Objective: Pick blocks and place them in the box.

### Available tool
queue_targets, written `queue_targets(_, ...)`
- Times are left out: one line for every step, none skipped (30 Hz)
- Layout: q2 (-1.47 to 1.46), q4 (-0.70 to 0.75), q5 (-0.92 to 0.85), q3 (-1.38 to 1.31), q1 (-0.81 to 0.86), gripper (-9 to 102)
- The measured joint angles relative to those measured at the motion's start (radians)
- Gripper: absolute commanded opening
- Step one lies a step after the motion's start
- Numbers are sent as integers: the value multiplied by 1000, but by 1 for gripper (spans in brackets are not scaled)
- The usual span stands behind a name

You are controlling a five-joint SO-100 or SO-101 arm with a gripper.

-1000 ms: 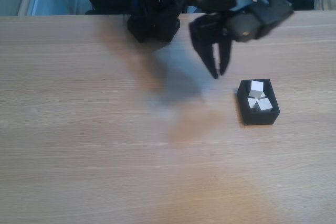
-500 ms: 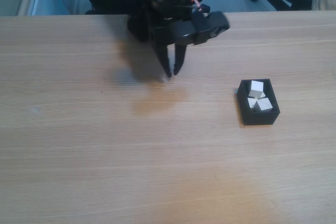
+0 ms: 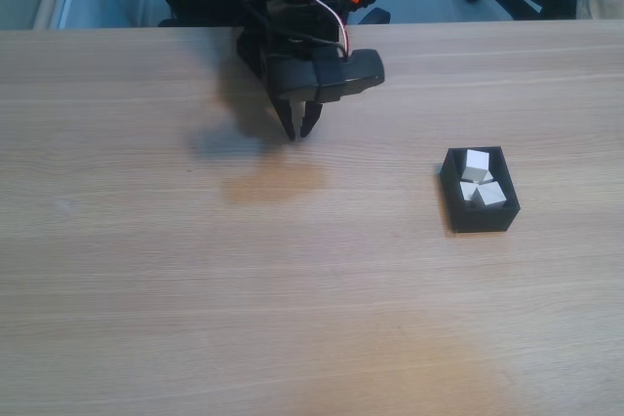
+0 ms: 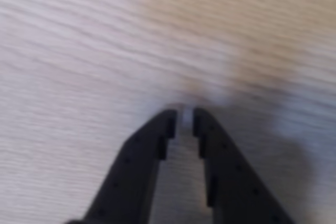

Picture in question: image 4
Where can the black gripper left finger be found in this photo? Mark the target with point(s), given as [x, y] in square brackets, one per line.
[136, 176]

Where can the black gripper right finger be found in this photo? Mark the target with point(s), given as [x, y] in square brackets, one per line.
[231, 176]

